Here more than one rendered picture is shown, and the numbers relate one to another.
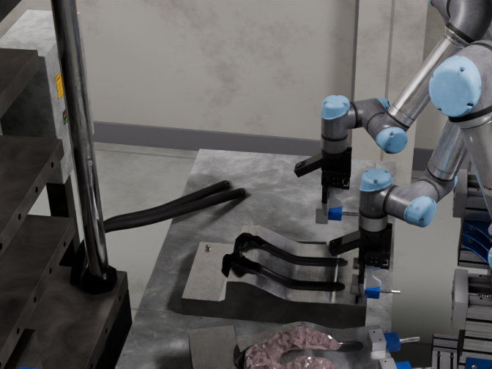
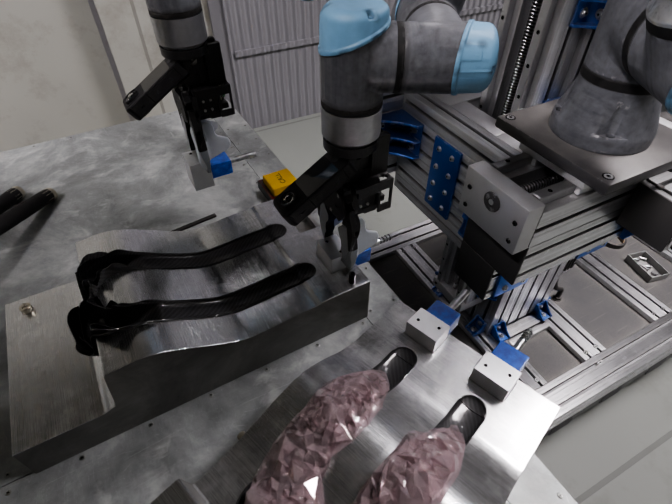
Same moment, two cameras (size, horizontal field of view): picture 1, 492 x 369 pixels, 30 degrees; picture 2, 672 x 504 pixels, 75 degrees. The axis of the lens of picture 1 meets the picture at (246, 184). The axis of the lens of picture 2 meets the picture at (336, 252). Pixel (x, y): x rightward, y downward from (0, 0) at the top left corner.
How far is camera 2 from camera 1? 1.87 m
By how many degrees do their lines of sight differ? 32
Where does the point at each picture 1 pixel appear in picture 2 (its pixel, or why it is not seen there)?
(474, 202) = not seen: hidden behind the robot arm
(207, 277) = (53, 372)
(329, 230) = (207, 196)
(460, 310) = (531, 223)
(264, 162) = (61, 148)
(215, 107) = not seen: outside the picture
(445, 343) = not seen: hidden behind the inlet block
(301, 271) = (226, 275)
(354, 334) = (384, 338)
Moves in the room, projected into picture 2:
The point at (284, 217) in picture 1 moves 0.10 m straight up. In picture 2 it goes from (133, 205) to (117, 166)
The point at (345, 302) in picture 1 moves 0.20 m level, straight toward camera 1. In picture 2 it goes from (336, 291) to (422, 398)
